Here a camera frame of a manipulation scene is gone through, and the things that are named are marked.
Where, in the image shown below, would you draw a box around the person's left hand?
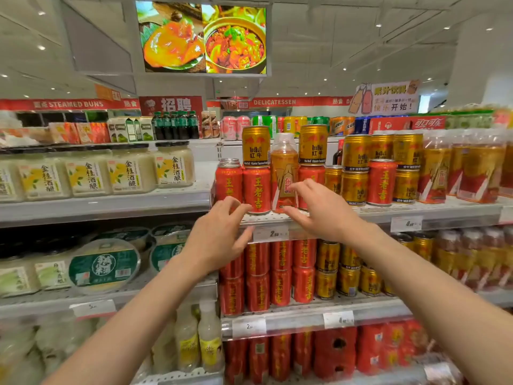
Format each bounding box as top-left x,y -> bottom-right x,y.
182,196 -> 255,282

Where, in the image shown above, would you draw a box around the person's right hand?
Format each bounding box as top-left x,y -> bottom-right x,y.
283,179 -> 371,247

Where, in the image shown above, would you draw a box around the person's right forearm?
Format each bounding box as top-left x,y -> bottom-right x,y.
353,232 -> 513,385

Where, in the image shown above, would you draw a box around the person's left forearm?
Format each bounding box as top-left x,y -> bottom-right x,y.
42,252 -> 225,385

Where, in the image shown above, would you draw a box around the red herbal tea can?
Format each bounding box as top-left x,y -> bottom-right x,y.
297,165 -> 326,211
242,166 -> 272,215
215,158 -> 244,206
367,159 -> 397,207

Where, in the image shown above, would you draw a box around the stack of red cans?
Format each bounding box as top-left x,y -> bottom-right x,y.
219,238 -> 318,316

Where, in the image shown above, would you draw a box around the amber drink bottle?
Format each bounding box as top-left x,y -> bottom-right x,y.
270,133 -> 300,214

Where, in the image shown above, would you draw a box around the stack of gold cans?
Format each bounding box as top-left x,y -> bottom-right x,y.
316,232 -> 437,298
325,133 -> 424,206

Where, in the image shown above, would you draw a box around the round green label tub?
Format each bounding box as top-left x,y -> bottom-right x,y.
151,222 -> 195,237
149,230 -> 193,274
68,238 -> 141,295
94,228 -> 151,253

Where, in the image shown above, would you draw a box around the gold energy drink can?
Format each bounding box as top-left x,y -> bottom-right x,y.
242,126 -> 271,168
298,125 -> 329,166

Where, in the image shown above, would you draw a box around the grey metal shelf board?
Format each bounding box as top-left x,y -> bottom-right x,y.
220,289 -> 513,340
0,272 -> 219,320
212,195 -> 513,242
0,161 -> 219,230
131,363 -> 463,385

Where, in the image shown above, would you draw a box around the row of yellow green cans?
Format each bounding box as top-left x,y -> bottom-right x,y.
277,115 -> 332,137

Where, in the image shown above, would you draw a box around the white drink bottle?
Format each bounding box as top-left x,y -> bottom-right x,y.
198,301 -> 224,373
174,305 -> 201,373

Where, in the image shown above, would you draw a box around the green drink cans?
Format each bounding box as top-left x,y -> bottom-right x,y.
252,115 -> 277,138

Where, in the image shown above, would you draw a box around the orange drink cans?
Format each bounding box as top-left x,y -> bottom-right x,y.
330,116 -> 356,136

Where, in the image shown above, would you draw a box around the white rice wine jar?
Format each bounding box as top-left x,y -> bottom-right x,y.
0,154 -> 25,203
106,144 -> 158,195
16,150 -> 72,201
64,147 -> 114,197
154,141 -> 196,188

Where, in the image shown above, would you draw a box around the pink drink cans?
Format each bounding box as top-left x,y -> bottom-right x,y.
221,115 -> 251,141

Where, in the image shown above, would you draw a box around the row of red cans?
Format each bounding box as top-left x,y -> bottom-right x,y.
224,333 -> 315,385

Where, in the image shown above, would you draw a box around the brown coffee bottles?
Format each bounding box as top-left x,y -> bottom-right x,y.
200,110 -> 220,139

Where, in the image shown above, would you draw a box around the row of dark green bottles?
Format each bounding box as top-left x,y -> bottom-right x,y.
152,111 -> 200,141

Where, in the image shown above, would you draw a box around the red can multipacks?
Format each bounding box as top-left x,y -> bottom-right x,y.
314,320 -> 430,382

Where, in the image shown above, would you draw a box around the red cola carton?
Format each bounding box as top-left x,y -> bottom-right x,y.
368,115 -> 446,135

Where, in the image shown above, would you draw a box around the white juice bottle sign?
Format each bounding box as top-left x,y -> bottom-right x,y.
348,81 -> 421,116

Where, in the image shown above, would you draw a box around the red sign with chef figure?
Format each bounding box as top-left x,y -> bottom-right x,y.
139,96 -> 204,117

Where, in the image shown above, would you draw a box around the row of white green cartons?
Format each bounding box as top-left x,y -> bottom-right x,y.
107,117 -> 155,143

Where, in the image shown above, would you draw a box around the row of amber bottles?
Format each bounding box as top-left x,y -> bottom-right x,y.
417,129 -> 513,205
433,226 -> 513,292

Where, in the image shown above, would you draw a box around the square white food tub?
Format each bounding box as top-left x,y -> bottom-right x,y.
34,248 -> 73,291
0,254 -> 41,298

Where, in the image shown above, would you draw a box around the row of orange snack packets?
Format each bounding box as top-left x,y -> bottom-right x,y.
48,122 -> 111,145

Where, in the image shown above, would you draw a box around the small orange hanging sign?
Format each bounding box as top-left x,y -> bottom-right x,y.
95,85 -> 122,101

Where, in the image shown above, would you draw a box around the hanging food display screen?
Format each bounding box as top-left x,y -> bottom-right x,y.
135,1 -> 268,76

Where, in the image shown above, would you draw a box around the long red banner sign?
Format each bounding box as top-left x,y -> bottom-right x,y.
0,99 -> 141,112

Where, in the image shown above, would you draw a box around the pile of white bags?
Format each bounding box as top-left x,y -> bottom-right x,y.
0,317 -> 99,385

